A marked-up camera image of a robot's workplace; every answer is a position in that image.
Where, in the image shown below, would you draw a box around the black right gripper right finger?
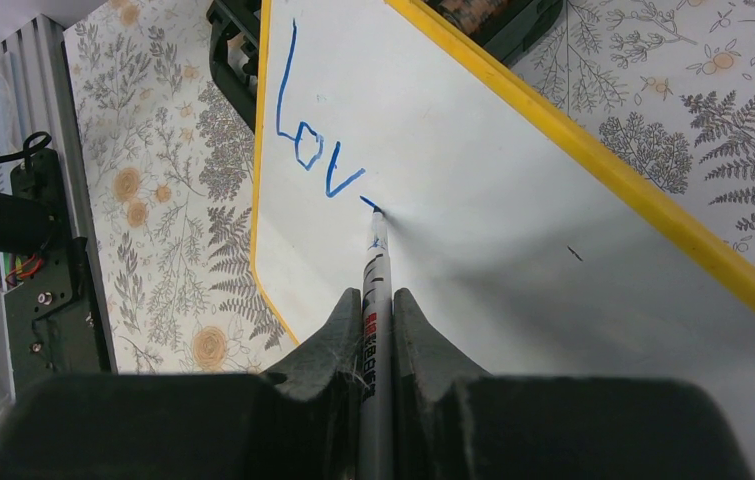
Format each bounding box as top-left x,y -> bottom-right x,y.
392,288 -> 752,479

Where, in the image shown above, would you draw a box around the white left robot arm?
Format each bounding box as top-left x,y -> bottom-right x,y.
0,148 -> 71,256

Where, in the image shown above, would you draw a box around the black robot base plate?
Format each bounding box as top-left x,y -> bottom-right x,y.
3,146 -> 111,397

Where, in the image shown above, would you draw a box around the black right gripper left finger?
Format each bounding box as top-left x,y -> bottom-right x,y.
0,288 -> 362,479

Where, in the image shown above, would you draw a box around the yellow framed whiteboard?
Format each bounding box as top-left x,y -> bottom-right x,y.
251,1 -> 755,475

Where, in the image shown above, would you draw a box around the black poker chip case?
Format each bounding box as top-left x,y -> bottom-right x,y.
206,0 -> 565,131

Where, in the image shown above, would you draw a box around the floral patterned table mat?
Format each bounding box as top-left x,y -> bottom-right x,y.
65,1 -> 755,372

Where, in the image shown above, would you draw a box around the blue white marker pen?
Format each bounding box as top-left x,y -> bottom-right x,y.
357,208 -> 394,479

